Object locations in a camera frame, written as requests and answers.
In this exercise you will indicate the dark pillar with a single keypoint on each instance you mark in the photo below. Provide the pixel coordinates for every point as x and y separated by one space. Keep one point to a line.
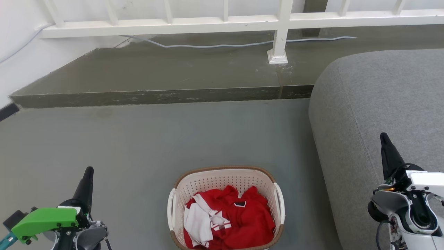
314 17

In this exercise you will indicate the black camera box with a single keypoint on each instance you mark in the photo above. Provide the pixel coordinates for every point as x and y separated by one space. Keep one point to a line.
14 218

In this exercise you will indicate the grey fabric sofa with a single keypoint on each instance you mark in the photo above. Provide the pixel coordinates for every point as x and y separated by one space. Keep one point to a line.
374 104

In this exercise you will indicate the white perforated laundry basket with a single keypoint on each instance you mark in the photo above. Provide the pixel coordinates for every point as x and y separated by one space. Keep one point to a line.
222 178

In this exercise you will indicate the white metal railing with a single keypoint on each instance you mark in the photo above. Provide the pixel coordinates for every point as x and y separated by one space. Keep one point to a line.
208 25

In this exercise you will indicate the black baseboard strip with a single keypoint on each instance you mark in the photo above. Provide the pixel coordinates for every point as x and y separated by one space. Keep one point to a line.
7 111

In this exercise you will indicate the red and white shirt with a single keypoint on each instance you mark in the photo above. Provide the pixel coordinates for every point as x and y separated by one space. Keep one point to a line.
249 222

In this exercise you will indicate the teal plastic bracket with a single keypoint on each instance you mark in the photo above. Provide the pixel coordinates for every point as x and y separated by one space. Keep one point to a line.
7 239

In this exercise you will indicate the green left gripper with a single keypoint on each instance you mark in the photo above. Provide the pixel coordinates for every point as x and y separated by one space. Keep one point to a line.
45 218

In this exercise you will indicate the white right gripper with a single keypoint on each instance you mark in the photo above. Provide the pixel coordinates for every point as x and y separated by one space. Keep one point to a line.
426 182

